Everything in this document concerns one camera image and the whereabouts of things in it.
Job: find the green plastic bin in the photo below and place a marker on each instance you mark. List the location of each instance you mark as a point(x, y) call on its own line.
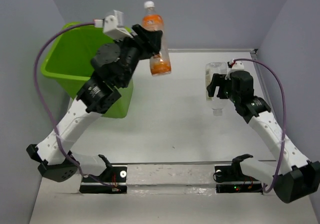
point(68, 60)

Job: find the orange drink bottle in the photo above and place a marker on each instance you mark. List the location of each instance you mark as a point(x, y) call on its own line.
point(160, 63)

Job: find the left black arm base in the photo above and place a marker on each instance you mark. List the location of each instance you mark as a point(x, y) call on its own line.
point(111, 181)

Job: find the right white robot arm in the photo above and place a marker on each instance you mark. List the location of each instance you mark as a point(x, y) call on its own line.
point(297, 176)

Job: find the aluminium table edge rail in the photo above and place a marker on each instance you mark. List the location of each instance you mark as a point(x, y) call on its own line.
point(249, 50)

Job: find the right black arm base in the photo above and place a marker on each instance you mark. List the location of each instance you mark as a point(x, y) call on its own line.
point(228, 182)

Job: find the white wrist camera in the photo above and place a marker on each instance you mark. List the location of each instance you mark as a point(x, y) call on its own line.
point(234, 66)
point(113, 25)

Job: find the clear bottle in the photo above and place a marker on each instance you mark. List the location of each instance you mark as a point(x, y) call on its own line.
point(215, 103)

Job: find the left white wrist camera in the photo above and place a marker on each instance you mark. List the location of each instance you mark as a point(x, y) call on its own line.
point(113, 25)

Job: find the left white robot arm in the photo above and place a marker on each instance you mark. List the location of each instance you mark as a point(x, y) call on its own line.
point(56, 160)

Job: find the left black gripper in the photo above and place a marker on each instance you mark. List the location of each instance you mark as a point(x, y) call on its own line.
point(151, 39)

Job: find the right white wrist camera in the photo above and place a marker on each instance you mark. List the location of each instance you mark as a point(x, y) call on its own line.
point(234, 66)

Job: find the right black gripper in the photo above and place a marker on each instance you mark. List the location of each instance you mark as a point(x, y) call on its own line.
point(218, 80)

